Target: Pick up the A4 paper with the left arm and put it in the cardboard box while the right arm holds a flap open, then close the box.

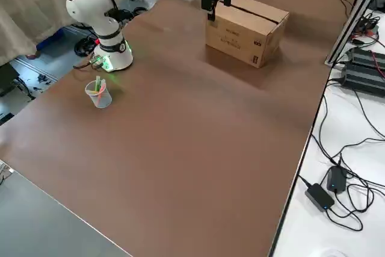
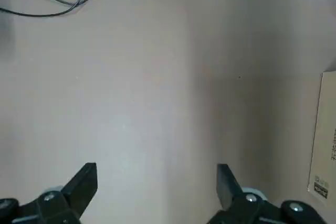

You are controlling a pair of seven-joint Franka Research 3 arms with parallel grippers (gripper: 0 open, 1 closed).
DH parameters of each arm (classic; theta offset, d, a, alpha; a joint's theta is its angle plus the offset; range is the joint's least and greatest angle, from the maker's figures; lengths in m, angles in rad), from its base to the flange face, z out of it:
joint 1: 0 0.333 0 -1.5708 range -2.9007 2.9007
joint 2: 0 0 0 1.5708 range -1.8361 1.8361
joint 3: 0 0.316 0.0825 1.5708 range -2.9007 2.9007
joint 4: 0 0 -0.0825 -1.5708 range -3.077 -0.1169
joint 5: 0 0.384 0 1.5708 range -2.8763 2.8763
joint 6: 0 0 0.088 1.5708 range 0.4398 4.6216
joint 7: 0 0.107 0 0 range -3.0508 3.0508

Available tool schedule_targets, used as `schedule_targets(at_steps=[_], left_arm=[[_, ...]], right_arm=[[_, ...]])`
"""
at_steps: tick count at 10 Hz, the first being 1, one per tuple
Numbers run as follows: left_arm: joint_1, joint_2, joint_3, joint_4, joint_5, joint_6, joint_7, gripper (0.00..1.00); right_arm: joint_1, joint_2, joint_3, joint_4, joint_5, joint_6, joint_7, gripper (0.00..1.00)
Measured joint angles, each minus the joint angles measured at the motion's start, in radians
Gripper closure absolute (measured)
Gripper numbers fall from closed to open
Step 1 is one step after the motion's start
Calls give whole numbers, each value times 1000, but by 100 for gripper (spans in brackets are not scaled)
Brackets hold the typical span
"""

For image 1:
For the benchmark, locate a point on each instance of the black power adapter block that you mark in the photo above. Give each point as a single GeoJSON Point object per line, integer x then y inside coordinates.
{"type": "Point", "coordinates": [336, 178]}

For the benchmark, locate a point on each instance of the beige curtain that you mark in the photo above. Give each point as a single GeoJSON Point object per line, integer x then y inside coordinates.
{"type": "Point", "coordinates": [30, 4]}

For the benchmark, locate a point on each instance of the green pen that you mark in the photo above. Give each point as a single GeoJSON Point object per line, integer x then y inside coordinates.
{"type": "Point", "coordinates": [98, 84]}

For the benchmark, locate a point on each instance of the pink pen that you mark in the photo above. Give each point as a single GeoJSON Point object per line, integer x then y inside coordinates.
{"type": "Point", "coordinates": [103, 88]}

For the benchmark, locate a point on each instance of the ribbed black power brick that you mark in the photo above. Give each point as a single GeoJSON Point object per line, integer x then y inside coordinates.
{"type": "Point", "coordinates": [367, 56]}
{"type": "Point", "coordinates": [364, 79]}

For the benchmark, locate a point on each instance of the flat black power adapter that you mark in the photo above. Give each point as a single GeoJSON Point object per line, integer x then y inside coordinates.
{"type": "Point", "coordinates": [320, 196]}

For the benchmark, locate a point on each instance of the aluminium frame post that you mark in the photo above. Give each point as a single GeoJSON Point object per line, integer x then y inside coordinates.
{"type": "Point", "coordinates": [355, 10]}

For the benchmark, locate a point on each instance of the black usb hub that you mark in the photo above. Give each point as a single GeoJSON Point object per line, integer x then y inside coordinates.
{"type": "Point", "coordinates": [368, 26]}

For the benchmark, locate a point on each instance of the clear plastic cup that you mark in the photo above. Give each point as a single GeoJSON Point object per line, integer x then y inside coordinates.
{"type": "Point", "coordinates": [100, 100]}

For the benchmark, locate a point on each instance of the brown cardboard box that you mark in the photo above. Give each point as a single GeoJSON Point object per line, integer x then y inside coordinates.
{"type": "Point", "coordinates": [240, 34]}

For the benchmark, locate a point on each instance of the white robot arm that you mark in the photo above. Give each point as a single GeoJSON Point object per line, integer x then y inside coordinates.
{"type": "Point", "coordinates": [90, 7]}

